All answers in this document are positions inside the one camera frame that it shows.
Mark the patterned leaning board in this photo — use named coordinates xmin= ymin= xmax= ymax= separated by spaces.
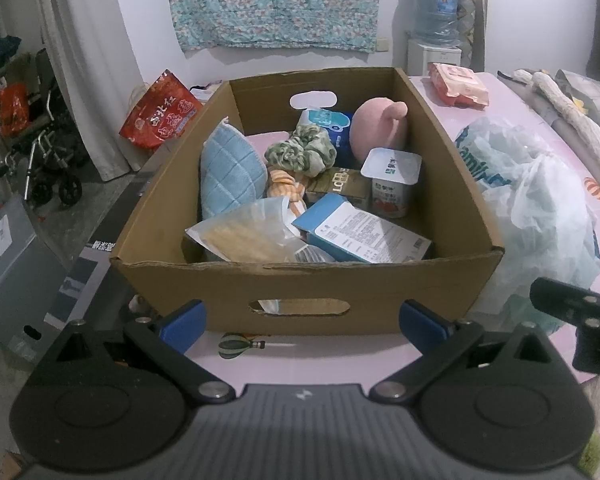
xmin=452 ymin=0 xmax=489 ymax=73

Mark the dark blue jacket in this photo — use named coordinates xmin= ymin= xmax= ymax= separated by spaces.
xmin=0 ymin=35 xmax=25 ymax=81

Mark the brown cardboard box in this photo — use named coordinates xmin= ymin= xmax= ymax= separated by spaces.
xmin=109 ymin=66 xmax=505 ymax=337

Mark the white water dispenser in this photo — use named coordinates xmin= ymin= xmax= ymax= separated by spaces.
xmin=406 ymin=40 xmax=463 ymax=77

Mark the clear snack packet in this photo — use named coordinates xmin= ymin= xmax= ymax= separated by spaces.
xmin=185 ymin=196 xmax=336 ymax=263

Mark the grey cardboard box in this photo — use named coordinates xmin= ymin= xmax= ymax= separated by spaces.
xmin=0 ymin=195 xmax=72 ymax=363

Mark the white knitted blanket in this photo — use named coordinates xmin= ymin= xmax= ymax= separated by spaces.
xmin=530 ymin=71 xmax=600 ymax=181

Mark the teal floral wall cloth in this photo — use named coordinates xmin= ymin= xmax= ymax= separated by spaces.
xmin=165 ymin=0 xmax=398 ymax=53

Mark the dark flat box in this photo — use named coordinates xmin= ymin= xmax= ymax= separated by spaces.
xmin=45 ymin=137 xmax=178 ymax=321

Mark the blue water bottle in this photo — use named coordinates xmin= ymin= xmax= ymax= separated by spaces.
xmin=412 ymin=0 xmax=463 ymax=46

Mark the green floral scrunchie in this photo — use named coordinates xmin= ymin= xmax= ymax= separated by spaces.
xmin=264 ymin=125 xmax=337 ymax=177

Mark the pink wet wipes pack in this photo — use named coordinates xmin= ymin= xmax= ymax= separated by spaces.
xmin=426 ymin=62 xmax=490 ymax=108

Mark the orange striped cloth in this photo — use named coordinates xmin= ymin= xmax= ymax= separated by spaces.
xmin=266 ymin=169 xmax=308 ymax=216

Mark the blue wet wipes pack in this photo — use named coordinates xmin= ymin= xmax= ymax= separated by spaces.
xmin=296 ymin=106 xmax=355 ymax=168

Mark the white plastic bag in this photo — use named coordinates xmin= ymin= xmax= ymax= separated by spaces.
xmin=452 ymin=116 xmax=600 ymax=333

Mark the red printed gift bag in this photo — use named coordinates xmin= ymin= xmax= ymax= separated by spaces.
xmin=119 ymin=69 xmax=204 ymax=150

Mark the white curtain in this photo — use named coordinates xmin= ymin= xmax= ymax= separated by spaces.
xmin=32 ymin=0 xmax=148 ymax=183

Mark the blue and white carton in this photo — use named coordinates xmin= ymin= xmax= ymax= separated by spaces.
xmin=291 ymin=194 xmax=433 ymax=264

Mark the white yogurt cup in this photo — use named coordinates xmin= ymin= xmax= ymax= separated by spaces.
xmin=360 ymin=147 xmax=423 ymax=218

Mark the pink plush toy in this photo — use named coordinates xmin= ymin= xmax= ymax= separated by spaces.
xmin=350 ymin=99 xmax=410 ymax=163

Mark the light blue towel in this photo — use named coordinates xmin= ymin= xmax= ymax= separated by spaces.
xmin=200 ymin=117 xmax=270 ymax=221

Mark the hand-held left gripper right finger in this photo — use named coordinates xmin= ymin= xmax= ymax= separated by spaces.
xmin=370 ymin=299 xmax=553 ymax=405

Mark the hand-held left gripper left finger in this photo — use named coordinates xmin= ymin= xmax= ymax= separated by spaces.
xmin=54 ymin=300 xmax=234 ymax=405

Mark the orange plastic bag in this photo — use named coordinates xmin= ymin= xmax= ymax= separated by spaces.
xmin=0 ymin=82 xmax=32 ymax=137

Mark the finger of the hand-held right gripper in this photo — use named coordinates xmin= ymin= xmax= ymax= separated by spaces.
xmin=530 ymin=277 xmax=600 ymax=376

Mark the folded wheelchair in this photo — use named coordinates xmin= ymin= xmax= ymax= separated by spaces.
xmin=5 ymin=50 xmax=88 ymax=208

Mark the olive green carton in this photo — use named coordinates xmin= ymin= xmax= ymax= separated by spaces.
xmin=305 ymin=167 xmax=373 ymax=211

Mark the grey blanket with yellow dogs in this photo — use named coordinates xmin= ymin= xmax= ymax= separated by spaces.
xmin=554 ymin=69 xmax=600 ymax=133

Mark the pink printed bed sheet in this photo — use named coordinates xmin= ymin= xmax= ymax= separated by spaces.
xmin=180 ymin=72 xmax=600 ymax=401

